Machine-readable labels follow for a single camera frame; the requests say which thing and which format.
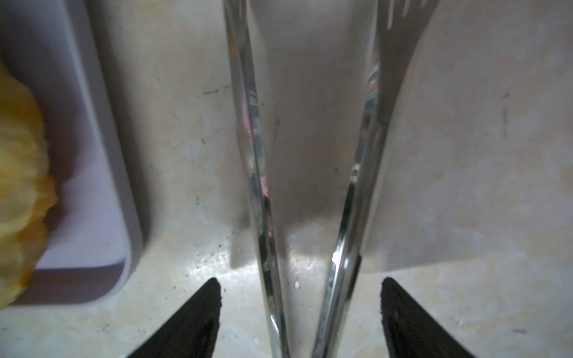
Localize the purple tray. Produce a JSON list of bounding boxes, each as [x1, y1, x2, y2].
[[1, 1, 143, 307]]

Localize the glazed ring donut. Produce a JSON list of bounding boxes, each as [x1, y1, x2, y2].
[[1, 66, 58, 307]]

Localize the metal slotted tongs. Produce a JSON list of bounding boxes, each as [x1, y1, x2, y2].
[[223, 1, 438, 357]]

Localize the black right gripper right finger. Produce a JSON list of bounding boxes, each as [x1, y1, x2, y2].
[[381, 277, 474, 358]]

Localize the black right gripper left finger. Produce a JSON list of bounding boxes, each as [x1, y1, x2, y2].
[[128, 277, 222, 358]]

